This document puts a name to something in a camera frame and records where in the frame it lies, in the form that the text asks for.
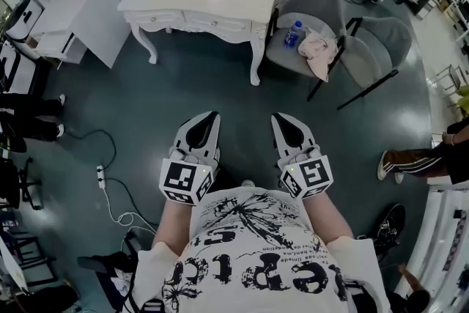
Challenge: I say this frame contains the pink cloth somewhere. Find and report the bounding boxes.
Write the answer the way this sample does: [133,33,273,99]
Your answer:
[297,30,339,84]

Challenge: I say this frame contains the green leafy plant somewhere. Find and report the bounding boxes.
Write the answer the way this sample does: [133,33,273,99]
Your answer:
[446,85,469,119]

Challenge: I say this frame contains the person's white printed shirt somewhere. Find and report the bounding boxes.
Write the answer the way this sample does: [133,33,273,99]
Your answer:
[131,186,390,313]

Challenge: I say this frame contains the black cable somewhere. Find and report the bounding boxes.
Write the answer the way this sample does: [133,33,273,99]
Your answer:
[62,128,158,232]

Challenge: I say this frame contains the cream dressing table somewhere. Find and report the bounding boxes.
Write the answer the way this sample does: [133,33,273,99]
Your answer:
[117,0,281,86]

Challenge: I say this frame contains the white cable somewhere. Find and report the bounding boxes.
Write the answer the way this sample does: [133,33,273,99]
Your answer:
[97,177,159,236]

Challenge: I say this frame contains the metal frame chair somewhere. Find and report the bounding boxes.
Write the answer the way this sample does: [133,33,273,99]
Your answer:
[426,63,467,100]

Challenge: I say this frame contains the white power strip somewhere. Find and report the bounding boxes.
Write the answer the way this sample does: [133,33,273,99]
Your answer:
[95,164,108,190]

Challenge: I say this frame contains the person's right forearm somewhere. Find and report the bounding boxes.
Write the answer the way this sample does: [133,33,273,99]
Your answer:
[300,191,355,246]

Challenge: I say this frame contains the person's left forearm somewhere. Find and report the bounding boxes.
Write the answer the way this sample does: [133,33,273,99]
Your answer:
[151,198,196,256]

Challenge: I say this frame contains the white round appliance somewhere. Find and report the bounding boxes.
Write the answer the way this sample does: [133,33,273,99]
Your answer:
[4,0,45,42]

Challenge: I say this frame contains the black sneaker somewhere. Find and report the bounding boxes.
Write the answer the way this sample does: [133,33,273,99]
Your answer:
[375,203,407,245]

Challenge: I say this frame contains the black office chair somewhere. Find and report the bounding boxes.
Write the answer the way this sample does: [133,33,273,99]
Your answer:
[0,156,45,211]

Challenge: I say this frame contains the grey chair with black legs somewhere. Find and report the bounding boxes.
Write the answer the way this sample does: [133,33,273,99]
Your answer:
[265,0,347,103]
[336,15,413,111]

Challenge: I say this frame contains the blue plastic water bottle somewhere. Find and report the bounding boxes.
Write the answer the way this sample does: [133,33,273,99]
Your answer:
[282,20,303,49]

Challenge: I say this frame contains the white counter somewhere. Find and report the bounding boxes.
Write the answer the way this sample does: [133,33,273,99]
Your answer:
[399,185,469,300]

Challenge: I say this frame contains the white shelf unit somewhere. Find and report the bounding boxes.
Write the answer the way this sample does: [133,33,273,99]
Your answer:
[0,0,133,70]

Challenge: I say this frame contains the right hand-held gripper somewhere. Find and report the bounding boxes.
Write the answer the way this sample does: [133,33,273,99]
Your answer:
[270,111,334,200]

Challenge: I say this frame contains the black bag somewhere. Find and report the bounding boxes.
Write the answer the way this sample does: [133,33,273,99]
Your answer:
[76,250,142,309]

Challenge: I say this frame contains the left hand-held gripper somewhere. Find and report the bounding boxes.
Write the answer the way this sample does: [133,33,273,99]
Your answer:
[158,111,222,207]

